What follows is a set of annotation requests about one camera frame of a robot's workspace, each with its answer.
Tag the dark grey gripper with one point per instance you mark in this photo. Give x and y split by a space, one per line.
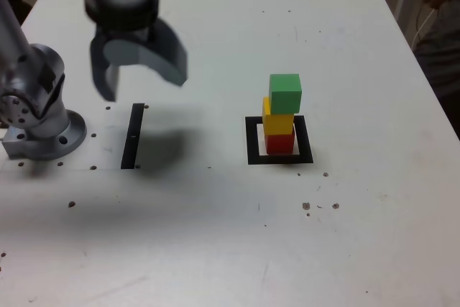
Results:
125 35

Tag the green cube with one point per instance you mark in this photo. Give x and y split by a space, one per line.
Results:
285 95

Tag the yellow cube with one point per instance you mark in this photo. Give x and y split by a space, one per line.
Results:
278 123

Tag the red cube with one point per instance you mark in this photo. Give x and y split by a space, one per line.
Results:
280 145

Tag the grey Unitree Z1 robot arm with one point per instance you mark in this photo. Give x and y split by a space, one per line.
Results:
36 80

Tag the black tape square outline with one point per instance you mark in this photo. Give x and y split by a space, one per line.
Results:
251 141

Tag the black tape strip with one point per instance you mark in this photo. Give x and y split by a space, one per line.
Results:
131 141

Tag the person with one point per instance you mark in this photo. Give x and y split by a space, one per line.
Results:
442 55

